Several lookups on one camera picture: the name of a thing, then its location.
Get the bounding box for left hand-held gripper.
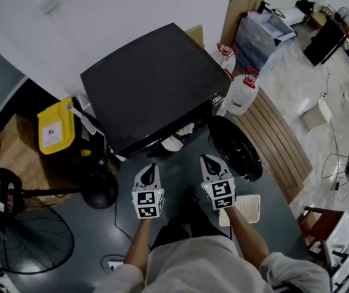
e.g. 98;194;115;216
131;164;166;221

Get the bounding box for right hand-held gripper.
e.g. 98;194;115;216
200;154;238;211

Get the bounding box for white clothes piece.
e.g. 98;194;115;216
161;135;184;152

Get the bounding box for cream laundry basket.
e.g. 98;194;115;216
218;194;261;228

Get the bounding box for cream clothes piece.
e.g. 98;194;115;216
175;122;196;136

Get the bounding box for black washing machine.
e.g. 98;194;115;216
79;22;232;161

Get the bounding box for person's left forearm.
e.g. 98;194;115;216
123;218;155;276

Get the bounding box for person's right forearm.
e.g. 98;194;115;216
224;206;270;268

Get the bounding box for round black washer door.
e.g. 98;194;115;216
207;115;263;183

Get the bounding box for clear plastic storage bin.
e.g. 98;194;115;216
234;10;297;73

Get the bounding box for person's black trousers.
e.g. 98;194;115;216
151;186;233;251

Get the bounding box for brown wooden slat board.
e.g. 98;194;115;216
232;87;313;206

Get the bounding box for clear water jug red cap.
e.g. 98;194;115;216
216;43;238;73
226;67;259;115
215;68;235;117

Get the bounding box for person's light grey sweatshirt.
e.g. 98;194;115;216
91;235;331;293

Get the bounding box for white folding rack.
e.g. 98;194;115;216
67;93;126;163

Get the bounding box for black bin with yellow lid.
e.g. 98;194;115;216
37;96;111;170

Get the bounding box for wooden table with white top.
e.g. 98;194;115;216
298;206;349;286

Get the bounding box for small cardboard piece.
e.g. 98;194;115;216
183;24;206;48

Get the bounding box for large cardboard sheet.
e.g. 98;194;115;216
219;0;267;47

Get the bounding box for tall black cabinet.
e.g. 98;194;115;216
303;18;349;67

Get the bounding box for black bag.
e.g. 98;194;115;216
295;0;315;14

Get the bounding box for grey standing fan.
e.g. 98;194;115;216
334;6;349;27

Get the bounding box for black floor cable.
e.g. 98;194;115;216
100;200;134;276

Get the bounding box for grey floor cable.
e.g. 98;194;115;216
323;65;349;201

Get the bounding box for white wall plate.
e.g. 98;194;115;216
38;0;59;14

